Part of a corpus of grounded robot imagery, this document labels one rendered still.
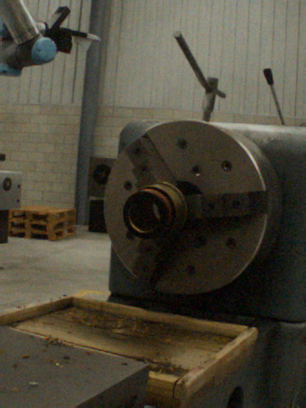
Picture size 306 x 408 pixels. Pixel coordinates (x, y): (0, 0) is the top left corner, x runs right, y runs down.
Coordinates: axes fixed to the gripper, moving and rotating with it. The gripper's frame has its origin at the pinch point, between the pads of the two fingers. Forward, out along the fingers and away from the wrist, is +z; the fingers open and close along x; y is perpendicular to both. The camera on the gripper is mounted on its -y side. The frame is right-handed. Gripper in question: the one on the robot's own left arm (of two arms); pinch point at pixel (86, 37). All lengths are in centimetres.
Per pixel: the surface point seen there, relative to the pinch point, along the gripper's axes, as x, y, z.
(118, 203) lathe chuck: 75, 41, -50
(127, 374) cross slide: 121, 45, -93
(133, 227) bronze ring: 90, 41, -61
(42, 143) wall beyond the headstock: -793, 108, 610
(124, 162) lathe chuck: 75, 33, -50
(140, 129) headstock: 64, 27, -35
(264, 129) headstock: 90, 22, -27
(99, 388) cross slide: 121, 45, -97
